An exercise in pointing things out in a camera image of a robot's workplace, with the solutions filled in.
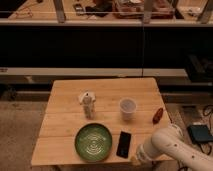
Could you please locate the black rectangular eraser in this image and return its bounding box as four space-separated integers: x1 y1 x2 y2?
116 132 131 158

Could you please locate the translucent plastic cup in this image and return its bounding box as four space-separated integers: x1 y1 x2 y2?
119 98 137 121

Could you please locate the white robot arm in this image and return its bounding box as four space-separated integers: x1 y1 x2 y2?
131 124 213 171

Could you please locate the green ceramic plate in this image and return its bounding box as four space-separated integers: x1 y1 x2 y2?
74 123 112 163

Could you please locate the brown oblong object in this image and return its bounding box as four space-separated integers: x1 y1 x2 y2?
152 108 163 124

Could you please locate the wooden table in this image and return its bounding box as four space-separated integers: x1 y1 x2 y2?
31 78 170 166

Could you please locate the dark power box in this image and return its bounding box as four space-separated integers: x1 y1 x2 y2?
187 125 213 144

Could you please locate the white spray bottle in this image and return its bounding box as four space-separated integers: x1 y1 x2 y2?
78 91 96 119

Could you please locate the long background shelf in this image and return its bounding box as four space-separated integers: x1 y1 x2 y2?
0 0 213 27

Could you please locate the black floor cable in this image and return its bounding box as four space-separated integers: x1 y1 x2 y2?
177 104 213 171

